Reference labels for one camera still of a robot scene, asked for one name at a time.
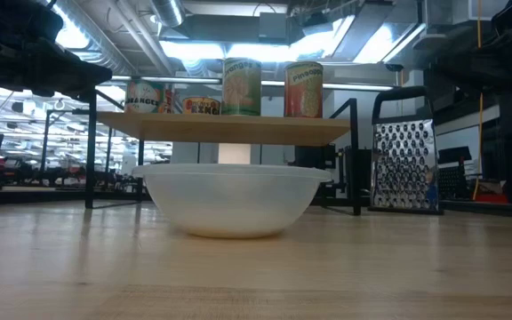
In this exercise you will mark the short green oranges can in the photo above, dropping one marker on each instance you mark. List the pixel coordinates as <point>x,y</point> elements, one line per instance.
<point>144,98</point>

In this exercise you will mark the short yellow pineapple rings can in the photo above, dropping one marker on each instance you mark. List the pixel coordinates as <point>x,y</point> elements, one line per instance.
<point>201,106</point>

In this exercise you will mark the tall green oranges can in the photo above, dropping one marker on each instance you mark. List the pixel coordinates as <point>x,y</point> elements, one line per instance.
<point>242,89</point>

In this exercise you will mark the tall pineapple can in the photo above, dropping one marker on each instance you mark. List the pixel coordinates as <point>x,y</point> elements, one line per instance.
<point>303,91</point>

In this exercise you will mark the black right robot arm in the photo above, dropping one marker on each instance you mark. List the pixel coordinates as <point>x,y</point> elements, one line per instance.
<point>505,58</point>

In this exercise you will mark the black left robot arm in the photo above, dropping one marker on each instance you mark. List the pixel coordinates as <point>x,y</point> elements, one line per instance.
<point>7,22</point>

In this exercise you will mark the red label can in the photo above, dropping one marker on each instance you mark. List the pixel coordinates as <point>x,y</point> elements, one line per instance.
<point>168,102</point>

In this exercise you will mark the long ceiling light strip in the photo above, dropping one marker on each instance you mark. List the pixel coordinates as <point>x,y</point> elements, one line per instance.
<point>185,80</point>

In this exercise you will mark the translucent plastic bowl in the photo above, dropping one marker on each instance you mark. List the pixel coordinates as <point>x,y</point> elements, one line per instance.
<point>234,200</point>

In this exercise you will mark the metal box grater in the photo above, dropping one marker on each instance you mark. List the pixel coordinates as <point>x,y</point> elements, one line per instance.
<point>405,164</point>

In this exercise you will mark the black office chair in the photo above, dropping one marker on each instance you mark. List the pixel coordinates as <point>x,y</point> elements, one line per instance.
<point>453,155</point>

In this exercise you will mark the wooden shelf with black frame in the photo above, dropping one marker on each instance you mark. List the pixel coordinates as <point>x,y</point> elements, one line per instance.
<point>90,155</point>

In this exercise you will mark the silver ventilation duct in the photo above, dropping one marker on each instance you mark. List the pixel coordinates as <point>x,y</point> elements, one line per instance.
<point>167,11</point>

